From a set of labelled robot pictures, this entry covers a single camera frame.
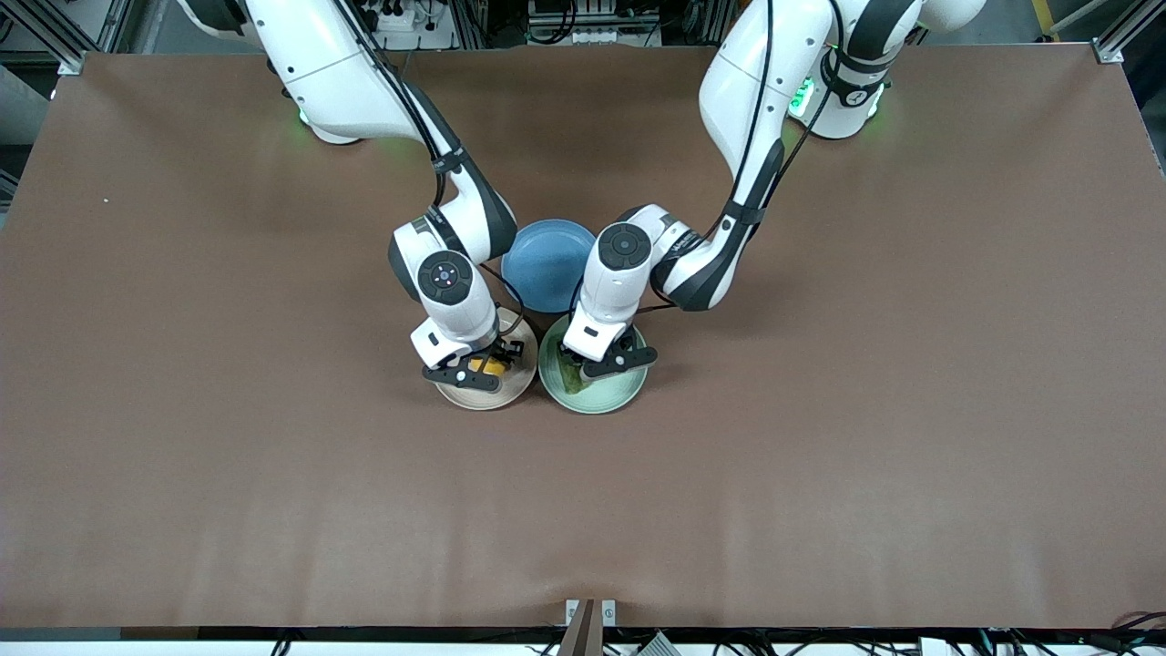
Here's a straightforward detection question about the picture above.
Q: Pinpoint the beige pink plate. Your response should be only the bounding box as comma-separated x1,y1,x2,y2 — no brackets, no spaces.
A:
433,305,538,411

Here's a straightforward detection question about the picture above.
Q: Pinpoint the light green plate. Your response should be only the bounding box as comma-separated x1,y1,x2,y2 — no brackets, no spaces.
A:
537,314,649,415

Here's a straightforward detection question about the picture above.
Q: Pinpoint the blue plate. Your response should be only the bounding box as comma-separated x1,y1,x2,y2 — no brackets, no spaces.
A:
501,219,598,314

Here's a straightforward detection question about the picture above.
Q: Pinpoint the white electronics rack unit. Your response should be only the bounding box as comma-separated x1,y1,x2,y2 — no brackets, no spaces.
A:
527,0,663,46

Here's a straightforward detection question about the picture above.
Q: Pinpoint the white power strip with plugs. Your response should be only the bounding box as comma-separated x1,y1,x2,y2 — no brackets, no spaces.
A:
360,0,456,52

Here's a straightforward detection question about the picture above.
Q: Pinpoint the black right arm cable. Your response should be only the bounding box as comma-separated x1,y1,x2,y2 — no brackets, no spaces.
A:
332,0,527,343

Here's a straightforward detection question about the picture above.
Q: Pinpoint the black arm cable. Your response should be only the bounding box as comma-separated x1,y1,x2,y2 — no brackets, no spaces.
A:
569,0,848,315
332,0,527,343

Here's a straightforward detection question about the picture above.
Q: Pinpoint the metal bracket at table edge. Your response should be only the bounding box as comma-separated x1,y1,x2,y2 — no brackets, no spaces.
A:
565,599,618,656

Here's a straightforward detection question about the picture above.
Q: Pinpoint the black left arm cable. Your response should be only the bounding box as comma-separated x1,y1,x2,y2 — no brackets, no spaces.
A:
569,0,848,315

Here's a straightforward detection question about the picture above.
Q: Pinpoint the aluminium frame profile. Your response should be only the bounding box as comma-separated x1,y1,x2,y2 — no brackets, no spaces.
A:
0,0,138,76

